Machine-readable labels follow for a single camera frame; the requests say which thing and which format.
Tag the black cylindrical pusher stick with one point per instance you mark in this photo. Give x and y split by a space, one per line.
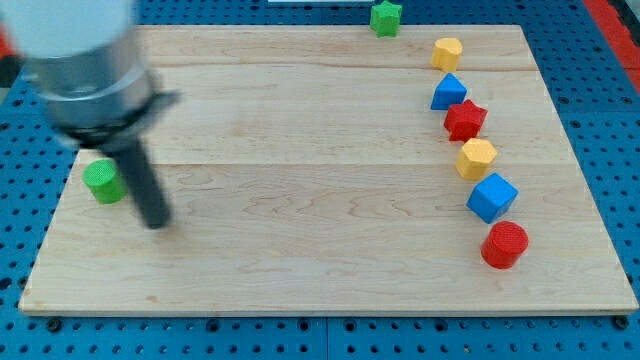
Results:
139 176

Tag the green cylinder block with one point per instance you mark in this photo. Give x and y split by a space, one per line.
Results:
102 177

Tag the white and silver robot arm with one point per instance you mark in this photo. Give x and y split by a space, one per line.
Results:
86 63

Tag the wooden board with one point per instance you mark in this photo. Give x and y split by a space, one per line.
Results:
309 176

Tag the green star block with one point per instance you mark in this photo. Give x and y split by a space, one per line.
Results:
385 18

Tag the blue triangle block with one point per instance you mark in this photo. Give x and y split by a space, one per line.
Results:
450 91

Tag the red star block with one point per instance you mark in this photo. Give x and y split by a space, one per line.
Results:
464 121

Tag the yellow heart block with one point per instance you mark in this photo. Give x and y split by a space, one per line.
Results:
446 54

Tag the yellow hexagon block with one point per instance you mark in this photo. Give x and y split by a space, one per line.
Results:
475 158

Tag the blue cube block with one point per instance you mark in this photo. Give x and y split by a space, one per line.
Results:
492 197

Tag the red cylinder block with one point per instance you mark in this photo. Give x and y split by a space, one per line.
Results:
504 244

